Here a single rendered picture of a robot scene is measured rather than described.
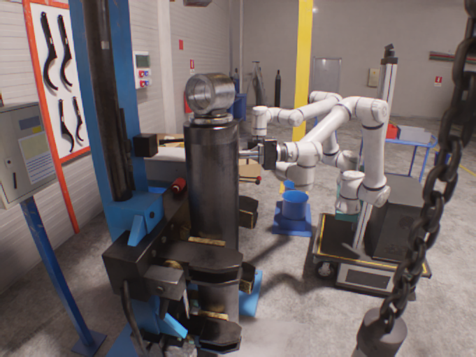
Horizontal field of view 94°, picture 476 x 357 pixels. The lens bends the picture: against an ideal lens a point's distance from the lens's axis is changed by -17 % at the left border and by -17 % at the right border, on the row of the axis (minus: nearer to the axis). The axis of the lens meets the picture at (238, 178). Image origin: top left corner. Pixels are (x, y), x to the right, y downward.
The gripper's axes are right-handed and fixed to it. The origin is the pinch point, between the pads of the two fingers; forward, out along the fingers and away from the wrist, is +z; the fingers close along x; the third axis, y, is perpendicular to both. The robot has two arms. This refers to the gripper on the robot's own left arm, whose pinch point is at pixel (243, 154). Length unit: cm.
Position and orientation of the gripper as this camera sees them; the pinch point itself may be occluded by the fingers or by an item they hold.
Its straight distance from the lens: 107.4
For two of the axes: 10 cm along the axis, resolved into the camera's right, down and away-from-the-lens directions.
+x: 0.0, 9.2, 4.0
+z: -9.8, 0.7, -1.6
